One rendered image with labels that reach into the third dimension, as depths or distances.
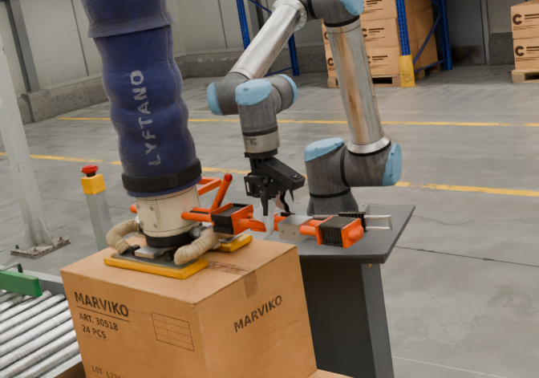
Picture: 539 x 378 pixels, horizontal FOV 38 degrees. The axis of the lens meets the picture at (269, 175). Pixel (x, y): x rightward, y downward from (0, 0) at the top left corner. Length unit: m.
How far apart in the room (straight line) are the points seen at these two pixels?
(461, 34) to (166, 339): 9.28
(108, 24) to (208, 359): 0.89
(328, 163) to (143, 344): 0.95
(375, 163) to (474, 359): 1.14
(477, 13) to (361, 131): 8.34
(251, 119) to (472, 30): 9.17
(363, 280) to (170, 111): 1.05
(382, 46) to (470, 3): 1.42
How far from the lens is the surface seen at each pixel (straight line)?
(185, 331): 2.02
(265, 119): 1.88
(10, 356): 2.93
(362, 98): 2.56
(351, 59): 2.50
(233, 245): 2.21
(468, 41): 11.00
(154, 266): 2.17
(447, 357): 3.47
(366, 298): 2.82
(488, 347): 3.53
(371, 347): 2.90
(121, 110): 2.12
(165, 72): 2.10
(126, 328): 2.23
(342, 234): 1.80
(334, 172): 2.71
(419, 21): 10.51
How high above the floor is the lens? 1.70
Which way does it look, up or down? 15 degrees down
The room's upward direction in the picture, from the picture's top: 9 degrees counter-clockwise
